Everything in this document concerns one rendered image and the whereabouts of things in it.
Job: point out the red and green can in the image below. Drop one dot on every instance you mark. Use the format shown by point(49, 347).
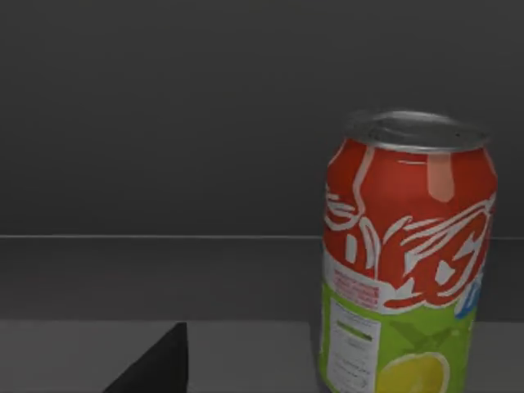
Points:
point(405, 254)

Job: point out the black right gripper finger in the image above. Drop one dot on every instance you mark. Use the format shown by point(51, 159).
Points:
point(163, 364)

